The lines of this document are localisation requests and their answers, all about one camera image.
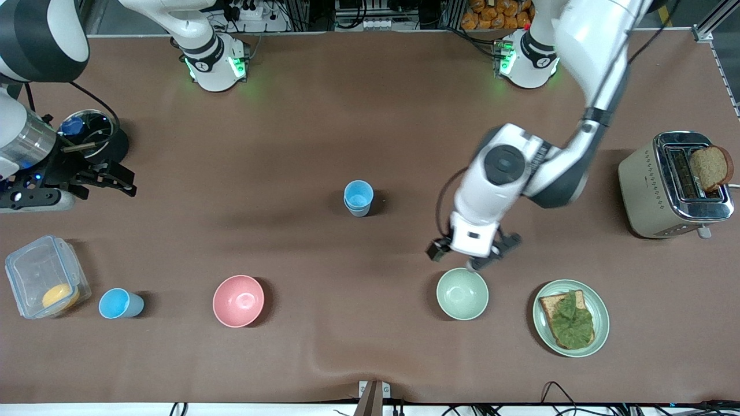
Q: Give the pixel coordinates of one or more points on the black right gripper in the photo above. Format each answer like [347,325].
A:
[60,166]

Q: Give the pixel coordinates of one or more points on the blue cup with white wad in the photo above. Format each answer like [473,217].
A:
[358,212]

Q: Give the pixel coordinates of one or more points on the blue plastic cup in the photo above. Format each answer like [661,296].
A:
[358,193]
[118,303]

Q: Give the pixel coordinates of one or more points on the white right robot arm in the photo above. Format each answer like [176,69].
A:
[211,63]

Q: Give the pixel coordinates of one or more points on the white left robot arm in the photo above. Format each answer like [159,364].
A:
[503,167]

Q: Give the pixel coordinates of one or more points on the black round pot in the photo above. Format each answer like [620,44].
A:
[118,147]

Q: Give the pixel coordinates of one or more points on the pale green bowl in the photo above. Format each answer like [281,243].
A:
[462,294]

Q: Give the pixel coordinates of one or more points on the small blue round object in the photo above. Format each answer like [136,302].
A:
[72,125]

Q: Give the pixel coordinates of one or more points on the brown bread slice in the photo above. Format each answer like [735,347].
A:
[548,305]

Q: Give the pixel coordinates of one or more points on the green lettuce leaf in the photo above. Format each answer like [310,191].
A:
[572,320]

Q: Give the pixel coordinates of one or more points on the clear plastic food container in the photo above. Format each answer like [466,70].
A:
[32,268]

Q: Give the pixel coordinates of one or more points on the pale green plate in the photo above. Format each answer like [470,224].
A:
[601,315]

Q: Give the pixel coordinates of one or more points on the orange round food piece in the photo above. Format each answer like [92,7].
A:
[60,296]

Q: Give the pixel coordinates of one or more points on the beige metal toaster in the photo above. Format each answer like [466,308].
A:
[642,185]

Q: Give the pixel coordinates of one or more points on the pink bowl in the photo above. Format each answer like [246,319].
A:
[238,300]

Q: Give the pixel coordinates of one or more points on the brown table cloth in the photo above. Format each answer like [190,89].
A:
[289,127]

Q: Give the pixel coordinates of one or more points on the brown toast slice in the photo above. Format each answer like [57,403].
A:
[710,167]

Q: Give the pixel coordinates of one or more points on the white power strip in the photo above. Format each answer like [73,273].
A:
[254,12]

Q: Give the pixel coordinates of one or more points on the bag of orange buns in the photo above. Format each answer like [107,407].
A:
[497,14]

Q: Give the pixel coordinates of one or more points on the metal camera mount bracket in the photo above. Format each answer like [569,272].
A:
[373,396]

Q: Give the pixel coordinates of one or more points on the aluminium frame profile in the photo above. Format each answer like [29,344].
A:
[722,63]

